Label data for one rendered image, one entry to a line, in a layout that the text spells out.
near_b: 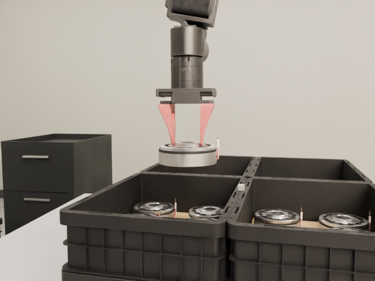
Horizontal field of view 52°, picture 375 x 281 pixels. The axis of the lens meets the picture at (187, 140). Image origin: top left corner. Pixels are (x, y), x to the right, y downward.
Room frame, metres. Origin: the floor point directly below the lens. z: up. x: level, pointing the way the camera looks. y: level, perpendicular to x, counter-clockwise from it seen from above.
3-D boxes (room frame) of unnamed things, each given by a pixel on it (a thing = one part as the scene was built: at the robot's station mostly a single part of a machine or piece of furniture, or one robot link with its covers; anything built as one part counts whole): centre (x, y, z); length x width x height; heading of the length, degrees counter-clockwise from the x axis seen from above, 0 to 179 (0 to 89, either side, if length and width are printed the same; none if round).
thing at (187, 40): (0.70, 0.00, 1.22); 0.07 x 0.06 x 0.07; 170
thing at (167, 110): (0.69, 0.01, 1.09); 0.07 x 0.07 x 0.09; 83
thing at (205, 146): (0.69, 0.00, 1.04); 0.10 x 0.10 x 0.01
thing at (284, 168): (1.14, -0.35, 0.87); 0.40 x 0.30 x 0.11; 166
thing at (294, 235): (0.75, -0.25, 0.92); 0.40 x 0.30 x 0.02; 166
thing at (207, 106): (0.69, -0.01, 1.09); 0.07 x 0.07 x 0.09; 83
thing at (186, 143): (0.69, 0.00, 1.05); 0.05 x 0.05 x 0.01
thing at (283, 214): (0.87, -0.21, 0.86); 0.05 x 0.05 x 0.01
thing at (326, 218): (0.84, -0.35, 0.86); 0.10 x 0.10 x 0.01
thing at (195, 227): (0.82, 0.04, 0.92); 0.40 x 0.30 x 0.02; 166
